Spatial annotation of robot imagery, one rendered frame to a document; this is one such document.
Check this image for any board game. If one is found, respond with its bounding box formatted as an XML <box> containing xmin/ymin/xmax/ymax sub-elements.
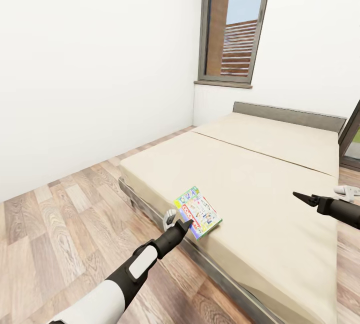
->
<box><xmin>173</xmin><ymin>186</ymin><xmax>223</xmax><ymax>241</ymax></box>

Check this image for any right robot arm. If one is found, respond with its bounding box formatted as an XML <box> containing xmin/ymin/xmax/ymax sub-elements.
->
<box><xmin>292</xmin><ymin>185</ymin><xmax>360</xmax><ymax>230</ymax></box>

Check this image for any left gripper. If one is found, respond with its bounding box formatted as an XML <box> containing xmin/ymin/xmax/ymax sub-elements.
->
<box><xmin>162</xmin><ymin>219</ymin><xmax>193</xmax><ymax>252</ymax></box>

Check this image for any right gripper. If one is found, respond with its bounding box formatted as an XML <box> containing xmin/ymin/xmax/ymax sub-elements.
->
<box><xmin>292</xmin><ymin>191</ymin><xmax>360</xmax><ymax>230</ymax></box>

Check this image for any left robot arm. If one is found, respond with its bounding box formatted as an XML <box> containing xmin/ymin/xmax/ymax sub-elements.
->
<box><xmin>46</xmin><ymin>209</ymin><xmax>193</xmax><ymax>324</ymax></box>

